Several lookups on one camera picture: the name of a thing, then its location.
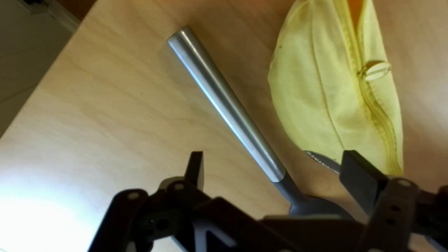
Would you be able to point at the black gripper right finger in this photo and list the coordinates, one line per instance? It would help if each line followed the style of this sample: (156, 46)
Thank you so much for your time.
(362, 176)

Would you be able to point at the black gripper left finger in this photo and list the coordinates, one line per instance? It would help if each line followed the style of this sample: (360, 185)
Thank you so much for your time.
(195, 168)

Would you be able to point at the silver metal utensil tip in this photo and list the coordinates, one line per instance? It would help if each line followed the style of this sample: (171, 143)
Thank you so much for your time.
(322, 161)

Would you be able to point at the yellow zipper pouch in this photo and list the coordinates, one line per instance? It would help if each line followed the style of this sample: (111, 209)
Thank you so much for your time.
(327, 84)

